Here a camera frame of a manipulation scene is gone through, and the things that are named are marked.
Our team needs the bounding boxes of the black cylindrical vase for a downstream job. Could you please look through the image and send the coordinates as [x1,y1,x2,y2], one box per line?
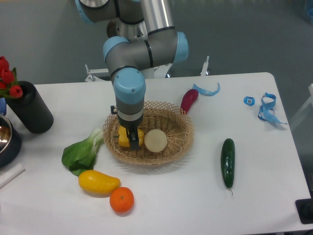
[5,81,54,134]

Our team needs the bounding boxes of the woven wicker basket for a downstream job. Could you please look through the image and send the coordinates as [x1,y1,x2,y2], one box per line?
[103,101,194,165]

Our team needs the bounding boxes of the orange tangerine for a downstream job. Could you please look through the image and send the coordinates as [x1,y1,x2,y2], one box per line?
[110,187,134,213]

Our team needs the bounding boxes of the white paper roll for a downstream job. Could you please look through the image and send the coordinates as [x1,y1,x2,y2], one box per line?
[0,163,25,188]

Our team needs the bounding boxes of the small blue tape roll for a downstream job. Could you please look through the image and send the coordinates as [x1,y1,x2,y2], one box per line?
[244,96,255,106]

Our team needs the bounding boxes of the red tulip flowers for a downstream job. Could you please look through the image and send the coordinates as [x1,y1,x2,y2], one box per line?
[0,56,23,99]

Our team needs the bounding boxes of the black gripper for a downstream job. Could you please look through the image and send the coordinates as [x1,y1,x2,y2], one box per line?
[110,105,144,150]

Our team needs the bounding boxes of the round white onion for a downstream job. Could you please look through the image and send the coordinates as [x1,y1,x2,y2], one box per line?
[144,129,168,153]

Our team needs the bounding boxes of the metal bowl dark rim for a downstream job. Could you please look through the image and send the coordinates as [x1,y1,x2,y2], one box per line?
[0,115,22,167]

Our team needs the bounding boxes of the green cucumber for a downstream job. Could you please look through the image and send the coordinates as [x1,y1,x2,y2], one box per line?
[221,138,235,194]

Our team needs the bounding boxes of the green bok choy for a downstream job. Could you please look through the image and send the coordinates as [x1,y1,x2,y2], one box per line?
[62,128,104,176]

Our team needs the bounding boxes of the white metal base frame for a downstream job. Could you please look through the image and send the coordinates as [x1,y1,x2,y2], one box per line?
[84,55,210,82]

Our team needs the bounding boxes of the purple eggplant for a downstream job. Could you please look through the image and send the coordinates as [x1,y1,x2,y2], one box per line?
[180,89,199,113]

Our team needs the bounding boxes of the black device table corner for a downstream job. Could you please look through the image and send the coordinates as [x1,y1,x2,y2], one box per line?
[295,198,313,224]

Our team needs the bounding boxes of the blue crumpled ribbon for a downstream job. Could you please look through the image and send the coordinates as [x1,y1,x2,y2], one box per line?
[257,93,288,125]

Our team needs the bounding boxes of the yellow mango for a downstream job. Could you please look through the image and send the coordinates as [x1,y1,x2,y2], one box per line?
[78,170,121,194]

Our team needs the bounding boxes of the blue curved tape strip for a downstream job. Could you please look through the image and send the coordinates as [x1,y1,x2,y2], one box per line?
[192,83,221,96]

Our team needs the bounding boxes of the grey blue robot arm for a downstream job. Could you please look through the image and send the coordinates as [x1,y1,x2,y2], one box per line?
[75,0,189,150]

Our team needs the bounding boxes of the yellow bell pepper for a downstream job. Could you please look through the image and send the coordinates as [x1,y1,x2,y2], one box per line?
[114,126,144,148]

